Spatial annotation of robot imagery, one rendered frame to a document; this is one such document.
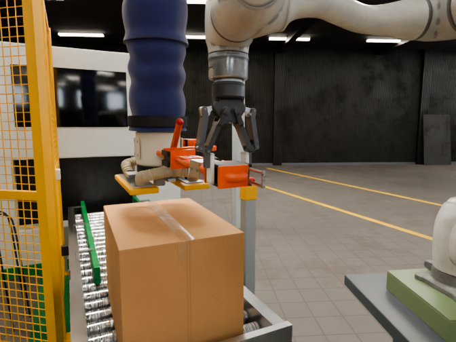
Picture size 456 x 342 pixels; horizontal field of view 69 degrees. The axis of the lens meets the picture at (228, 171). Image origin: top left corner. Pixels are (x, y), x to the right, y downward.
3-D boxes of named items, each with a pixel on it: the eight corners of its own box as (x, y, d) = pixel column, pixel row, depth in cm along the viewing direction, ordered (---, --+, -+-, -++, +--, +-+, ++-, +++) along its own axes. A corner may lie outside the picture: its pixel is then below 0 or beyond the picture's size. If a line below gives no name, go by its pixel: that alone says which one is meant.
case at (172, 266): (107, 290, 153) (103, 205, 148) (190, 274, 169) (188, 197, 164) (124, 378, 99) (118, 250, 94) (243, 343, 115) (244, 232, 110)
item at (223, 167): (203, 182, 79) (203, 161, 78) (231, 180, 82) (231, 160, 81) (218, 188, 72) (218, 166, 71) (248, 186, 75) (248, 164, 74)
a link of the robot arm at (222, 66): (201, 57, 76) (201, 84, 77) (218, 49, 68) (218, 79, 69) (237, 61, 80) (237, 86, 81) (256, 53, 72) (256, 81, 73)
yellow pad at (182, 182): (159, 176, 149) (158, 165, 148) (180, 174, 153) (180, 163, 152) (184, 191, 119) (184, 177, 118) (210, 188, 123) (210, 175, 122)
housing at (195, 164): (188, 175, 91) (188, 159, 90) (211, 174, 94) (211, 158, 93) (197, 179, 84) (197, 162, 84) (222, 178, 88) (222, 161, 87)
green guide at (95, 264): (71, 211, 296) (70, 201, 295) (84, 210, 301) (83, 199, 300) (77, 288, 154) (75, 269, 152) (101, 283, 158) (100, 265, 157)
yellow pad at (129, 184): (114, 179, 140) (114, 167, 139) (138, 177, 145) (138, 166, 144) (129, 195, 110) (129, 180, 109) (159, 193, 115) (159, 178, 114)
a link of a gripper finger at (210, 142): (231, 109, 74) (225, 106, 73) (211, 155, 73) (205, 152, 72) (223, 110, 77) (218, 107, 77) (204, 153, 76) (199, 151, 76)
